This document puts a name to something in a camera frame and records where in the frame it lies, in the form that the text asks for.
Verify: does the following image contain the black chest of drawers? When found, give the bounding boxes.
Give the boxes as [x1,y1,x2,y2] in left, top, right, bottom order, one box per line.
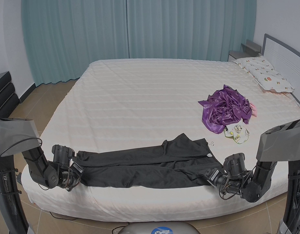
[0,72,20,119]

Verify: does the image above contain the blue-green curtain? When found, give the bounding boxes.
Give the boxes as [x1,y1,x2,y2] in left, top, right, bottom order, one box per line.
[22,0,130,87]
[126,0,256,61]

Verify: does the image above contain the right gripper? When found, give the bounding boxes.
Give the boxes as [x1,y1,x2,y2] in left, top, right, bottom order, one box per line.
[206,168,229,189]

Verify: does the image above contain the white printed garment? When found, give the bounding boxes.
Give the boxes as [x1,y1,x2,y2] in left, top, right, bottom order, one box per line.
[224,124,250,144]

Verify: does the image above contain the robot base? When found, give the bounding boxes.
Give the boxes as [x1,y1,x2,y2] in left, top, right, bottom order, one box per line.
[117,222,197,234]

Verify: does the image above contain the bed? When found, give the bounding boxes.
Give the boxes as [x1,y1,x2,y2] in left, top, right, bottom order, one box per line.
[21,33,300,222]

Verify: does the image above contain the pink garment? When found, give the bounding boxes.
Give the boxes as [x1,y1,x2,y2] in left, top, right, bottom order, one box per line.
[249,101,258,117]

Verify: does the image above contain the white printed pillow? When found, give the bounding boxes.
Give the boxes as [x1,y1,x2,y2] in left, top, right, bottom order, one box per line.
[232,55,295,92]

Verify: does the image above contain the black T-shirt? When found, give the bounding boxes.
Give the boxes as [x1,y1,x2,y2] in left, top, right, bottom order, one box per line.
[73,133,225,189]

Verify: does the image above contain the purple satin garment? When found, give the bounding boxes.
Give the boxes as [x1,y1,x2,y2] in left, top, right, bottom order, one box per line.
[198,84,252,133]

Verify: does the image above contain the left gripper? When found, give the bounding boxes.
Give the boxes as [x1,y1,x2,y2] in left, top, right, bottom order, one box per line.
[61,161,85,189]

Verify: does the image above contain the grey bedside table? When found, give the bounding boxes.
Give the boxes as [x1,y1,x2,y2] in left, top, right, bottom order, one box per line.
[228,39,261,62]

